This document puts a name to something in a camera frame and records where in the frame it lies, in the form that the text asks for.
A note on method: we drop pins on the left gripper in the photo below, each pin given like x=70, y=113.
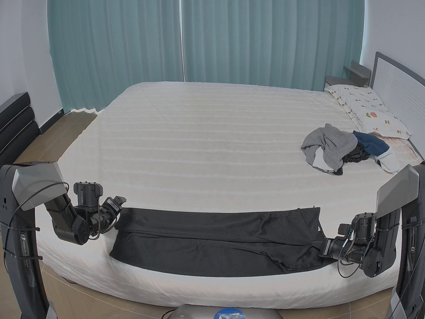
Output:
x=109, y=211

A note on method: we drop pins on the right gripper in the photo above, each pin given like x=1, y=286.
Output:
x=333, y=248

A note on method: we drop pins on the black T-shirt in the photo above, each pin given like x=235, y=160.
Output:
x=206, y=241

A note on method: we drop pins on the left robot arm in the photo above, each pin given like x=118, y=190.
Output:
x=20, y=228

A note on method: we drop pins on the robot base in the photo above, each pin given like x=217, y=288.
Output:
x=199, y=313

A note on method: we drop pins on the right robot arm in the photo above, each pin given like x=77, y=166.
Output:
x=388, y=238

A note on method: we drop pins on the bed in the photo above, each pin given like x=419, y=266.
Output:
x=199, y=138

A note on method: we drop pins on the pile of clothes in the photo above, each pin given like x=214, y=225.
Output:
x=332, y=145

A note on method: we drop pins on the black chest of drawers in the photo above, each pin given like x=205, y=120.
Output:
x=15, y=125

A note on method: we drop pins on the white printed pillow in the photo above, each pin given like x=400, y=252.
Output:
x=372, y=110

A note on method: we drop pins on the blue-green curtain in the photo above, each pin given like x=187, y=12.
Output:
x=265, y=28
x=116, y=45

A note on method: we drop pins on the grey bedside table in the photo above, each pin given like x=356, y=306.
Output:
x=355, y=73

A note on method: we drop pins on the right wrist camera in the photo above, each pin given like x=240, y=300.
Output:
x=345, y=229

